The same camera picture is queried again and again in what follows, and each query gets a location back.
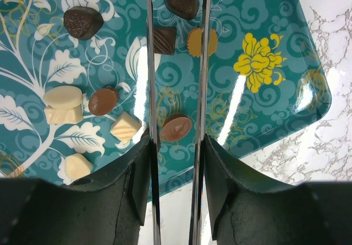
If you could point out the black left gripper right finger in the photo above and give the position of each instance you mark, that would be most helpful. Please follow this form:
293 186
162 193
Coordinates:
248 207

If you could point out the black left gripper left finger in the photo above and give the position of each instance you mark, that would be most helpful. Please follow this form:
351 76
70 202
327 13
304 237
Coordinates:
105 207

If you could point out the metal tongs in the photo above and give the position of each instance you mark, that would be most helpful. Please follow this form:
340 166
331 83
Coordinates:
198 177

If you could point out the white rounded chocolate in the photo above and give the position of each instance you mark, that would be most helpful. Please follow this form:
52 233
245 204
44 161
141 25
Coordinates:
77 166

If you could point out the dark cube chocolate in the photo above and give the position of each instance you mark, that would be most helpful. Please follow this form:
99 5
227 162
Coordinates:
145 137

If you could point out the white square striped chocolate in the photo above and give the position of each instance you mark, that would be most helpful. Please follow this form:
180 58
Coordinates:
125 127

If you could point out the milk oval chocolate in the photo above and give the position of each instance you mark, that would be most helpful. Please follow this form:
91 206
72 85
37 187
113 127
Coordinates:
103 101
175 128

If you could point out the white rectangular chocolate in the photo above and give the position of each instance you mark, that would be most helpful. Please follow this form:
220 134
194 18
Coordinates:
63 116

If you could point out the white oval chocolate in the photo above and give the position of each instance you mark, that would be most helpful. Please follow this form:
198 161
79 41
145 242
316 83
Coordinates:
63 97

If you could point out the caramel round fluted chocolate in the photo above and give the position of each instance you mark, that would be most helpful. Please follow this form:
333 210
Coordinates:
194 42

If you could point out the dark square striped chocolate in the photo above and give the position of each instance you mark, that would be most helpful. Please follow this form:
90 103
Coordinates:
164 39

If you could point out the dark strawberry chocolate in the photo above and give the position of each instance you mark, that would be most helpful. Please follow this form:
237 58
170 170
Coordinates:
82 22

